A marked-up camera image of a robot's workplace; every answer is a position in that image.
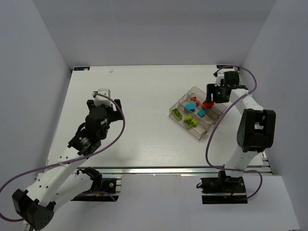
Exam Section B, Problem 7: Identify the red rounded lego brick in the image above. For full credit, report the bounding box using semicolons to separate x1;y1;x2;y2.
202;101;215;110

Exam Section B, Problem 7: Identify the blue lego brick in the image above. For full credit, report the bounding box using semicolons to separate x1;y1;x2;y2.
197;110;206;118

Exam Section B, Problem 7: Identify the small green lego brick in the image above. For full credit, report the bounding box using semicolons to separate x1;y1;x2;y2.
190;119;198;127

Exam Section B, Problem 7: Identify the green studded lego brick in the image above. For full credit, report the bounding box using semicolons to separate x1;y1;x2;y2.
184;115;193;123

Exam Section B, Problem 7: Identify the green top lego brick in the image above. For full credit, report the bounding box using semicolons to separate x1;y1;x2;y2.
185;123;192;129

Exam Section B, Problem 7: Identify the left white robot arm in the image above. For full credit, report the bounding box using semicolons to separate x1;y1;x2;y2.
12;95;123;231

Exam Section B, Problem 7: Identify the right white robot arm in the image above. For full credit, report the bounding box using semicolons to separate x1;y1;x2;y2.
205;71;276;178

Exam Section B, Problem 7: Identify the right corner label sticker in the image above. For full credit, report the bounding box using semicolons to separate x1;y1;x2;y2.
216;64;233;69

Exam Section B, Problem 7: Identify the corner label sticker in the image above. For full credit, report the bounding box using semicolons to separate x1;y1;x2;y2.
216;64;233;69
73;66;90;71

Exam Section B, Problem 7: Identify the clear three-compartment organizer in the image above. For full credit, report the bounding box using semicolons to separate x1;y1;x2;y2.
169;86;227;140

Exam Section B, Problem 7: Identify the left corner label sticker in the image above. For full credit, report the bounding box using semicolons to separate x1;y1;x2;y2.
73;66;90;71

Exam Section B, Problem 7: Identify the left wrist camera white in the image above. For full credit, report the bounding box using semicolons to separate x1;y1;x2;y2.
92;88;112;107

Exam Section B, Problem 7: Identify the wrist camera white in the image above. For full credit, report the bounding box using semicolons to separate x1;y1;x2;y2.
213;71;224;86
92;88;112;107

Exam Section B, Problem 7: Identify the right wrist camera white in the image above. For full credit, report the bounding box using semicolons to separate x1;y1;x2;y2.
213;71;224;86

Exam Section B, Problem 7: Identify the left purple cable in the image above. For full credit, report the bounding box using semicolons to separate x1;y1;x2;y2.
0;91;126;222

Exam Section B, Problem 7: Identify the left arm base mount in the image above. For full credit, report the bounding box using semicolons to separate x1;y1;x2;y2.
71;167;122;202

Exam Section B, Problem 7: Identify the aluminium table rail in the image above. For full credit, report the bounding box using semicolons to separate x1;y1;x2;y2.
45;166;272;175

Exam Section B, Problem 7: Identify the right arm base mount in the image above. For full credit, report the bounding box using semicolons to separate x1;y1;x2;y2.
196;170;248;205

